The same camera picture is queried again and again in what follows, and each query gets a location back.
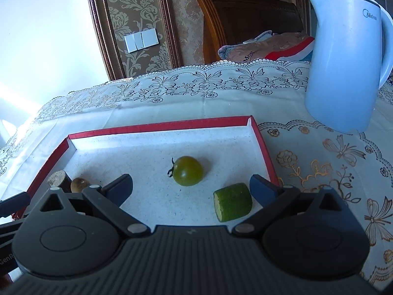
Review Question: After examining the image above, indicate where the green tomato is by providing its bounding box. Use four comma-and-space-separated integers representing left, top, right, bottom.
167, 156, 205, 187

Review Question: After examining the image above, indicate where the light blue electric kettle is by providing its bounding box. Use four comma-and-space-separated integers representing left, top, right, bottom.
305, 0, 393, 135

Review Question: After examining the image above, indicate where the green cucumber piece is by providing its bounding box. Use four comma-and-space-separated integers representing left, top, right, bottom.
213, 183, 253, 222

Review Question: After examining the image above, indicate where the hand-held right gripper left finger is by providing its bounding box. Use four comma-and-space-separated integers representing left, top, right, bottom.
38, 174, 152, 238

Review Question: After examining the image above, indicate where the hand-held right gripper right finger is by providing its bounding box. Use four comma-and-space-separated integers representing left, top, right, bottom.
232, 174, 347, 238

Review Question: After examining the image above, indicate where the gold wall moulding frame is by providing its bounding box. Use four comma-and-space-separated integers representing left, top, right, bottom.
84, 0, 182, 81

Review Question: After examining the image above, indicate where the small brown round fruit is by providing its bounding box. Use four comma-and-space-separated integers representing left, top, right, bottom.
70, 177, 91, 194

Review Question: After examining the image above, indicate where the shallow red cardboard box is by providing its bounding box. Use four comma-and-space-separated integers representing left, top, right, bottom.
11, 116, 280, 222

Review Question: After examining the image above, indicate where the brown wooden headboard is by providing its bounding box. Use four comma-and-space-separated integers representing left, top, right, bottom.
192, 0, 304, 66

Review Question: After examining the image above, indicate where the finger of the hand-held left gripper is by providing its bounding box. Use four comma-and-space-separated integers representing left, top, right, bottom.
0, 191, 31, 219

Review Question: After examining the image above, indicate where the white wall light switch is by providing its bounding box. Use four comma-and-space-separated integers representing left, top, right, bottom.
124, 28, 160, 53

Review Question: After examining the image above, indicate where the striped beige pillow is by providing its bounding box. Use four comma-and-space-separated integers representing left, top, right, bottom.
218, 30, 316, 63

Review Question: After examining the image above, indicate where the dark sugarcane piece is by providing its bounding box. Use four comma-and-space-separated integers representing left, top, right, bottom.
47, 170, 72, 193

